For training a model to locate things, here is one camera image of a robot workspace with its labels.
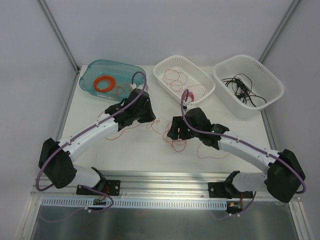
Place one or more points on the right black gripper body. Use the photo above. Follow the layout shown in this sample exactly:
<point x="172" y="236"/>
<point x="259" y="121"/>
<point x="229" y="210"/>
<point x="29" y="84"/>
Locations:
<point x="180" y="126"/>

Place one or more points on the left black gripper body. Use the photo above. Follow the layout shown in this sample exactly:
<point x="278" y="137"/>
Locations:
<point x="146" y="113"/>

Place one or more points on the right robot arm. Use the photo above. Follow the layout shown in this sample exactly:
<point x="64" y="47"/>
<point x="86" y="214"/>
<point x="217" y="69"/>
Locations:
<point x="280" y="172"/>

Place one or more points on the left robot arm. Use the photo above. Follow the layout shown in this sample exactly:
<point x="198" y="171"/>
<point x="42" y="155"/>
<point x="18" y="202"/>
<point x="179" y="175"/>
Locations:
<point x="57" y="158"/>

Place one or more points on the teal transparent plastic bin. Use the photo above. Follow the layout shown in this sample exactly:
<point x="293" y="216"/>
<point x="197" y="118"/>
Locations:
<point x="110" y="79"/>

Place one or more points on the white perforated plastic basket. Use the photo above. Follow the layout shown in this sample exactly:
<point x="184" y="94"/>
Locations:
<point x="176" y="73"/>

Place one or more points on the white translucent plastic tub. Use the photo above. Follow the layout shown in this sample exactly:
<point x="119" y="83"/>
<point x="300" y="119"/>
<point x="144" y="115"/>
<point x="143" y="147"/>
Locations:
<point x="245" y="86"/>

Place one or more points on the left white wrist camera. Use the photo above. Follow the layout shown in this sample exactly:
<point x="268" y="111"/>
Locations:
<point x="134" y="86"/>

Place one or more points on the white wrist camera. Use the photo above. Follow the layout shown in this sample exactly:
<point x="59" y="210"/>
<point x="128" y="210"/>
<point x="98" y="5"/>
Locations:
<point x="134" y="86"/>
<point x="186" y="106"/>

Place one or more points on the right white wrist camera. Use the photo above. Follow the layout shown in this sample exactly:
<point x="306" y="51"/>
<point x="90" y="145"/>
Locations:
<point x="186" y="106"/>

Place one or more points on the aluminium mounting rail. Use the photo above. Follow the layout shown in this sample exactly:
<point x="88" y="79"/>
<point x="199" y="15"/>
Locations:
<point x="156" y="185"/>

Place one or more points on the white slotted cable duct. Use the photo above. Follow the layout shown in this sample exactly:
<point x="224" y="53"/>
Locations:
<point x="126" y="203"/>

